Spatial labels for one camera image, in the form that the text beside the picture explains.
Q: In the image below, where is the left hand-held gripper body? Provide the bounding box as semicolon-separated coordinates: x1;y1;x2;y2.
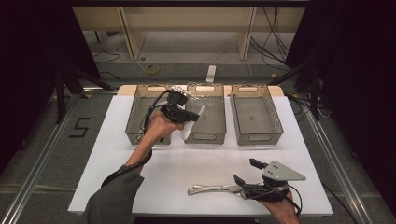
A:
158;85;191;124

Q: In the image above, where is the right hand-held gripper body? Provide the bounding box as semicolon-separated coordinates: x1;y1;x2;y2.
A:
241;161;307;203

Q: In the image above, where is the metal table knife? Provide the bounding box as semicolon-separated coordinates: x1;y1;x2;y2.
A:
191;184;246;192

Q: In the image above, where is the white ceramic spoon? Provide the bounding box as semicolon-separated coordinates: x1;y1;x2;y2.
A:
180;105;206;142

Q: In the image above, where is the grey plastic mesh basket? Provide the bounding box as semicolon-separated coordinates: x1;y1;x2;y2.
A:
124;83;175;146
229;83;284;147
182;82;227;146

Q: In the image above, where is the person's left hand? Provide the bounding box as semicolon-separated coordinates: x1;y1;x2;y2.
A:
144;110;185;147

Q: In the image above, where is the person's right hand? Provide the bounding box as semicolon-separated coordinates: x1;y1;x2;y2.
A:
258;189;301;219

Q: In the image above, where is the white table cover board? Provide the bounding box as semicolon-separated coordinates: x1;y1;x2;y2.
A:
67;94;334;217

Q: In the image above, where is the white power strip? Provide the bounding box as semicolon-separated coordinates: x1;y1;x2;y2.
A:
205;64;217;84

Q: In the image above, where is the yellow tape roll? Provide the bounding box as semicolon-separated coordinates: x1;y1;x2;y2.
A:
145;63;162;77

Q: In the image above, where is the black metal stand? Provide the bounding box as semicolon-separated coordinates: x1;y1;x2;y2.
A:
54;66;115;124
267;59;321;121

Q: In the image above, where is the beige wooden shelf unit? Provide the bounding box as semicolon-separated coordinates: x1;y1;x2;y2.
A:
73;6;306;62

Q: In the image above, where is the black curtain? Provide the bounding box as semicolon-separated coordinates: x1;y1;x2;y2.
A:
0;0;102;175
284;0;396;216

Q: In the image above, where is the left hand-held gripper cable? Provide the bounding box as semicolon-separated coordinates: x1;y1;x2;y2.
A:
101;89;174;188

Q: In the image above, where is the hand-held gripper cable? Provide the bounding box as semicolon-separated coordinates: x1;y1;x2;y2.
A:
288;185;304;217
101;89;174;188

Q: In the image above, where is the right hand-held gripper cable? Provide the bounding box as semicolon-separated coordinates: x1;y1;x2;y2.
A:
288;185;304;217

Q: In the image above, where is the white floor cable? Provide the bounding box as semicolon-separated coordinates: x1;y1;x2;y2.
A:
214;50;254;86
134;50;200;85

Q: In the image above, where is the aluminium floor rail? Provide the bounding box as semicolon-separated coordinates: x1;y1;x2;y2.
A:
303;108;375;224
0;92;78;224

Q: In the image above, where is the thick black floor cable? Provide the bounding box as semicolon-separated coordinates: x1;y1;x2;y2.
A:
321;183;359;224

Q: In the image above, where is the thin black floor cable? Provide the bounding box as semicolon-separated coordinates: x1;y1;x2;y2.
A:
92;50;121;64

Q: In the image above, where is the bundle of black cables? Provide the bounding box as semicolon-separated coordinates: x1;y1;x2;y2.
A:
250;7;292;72

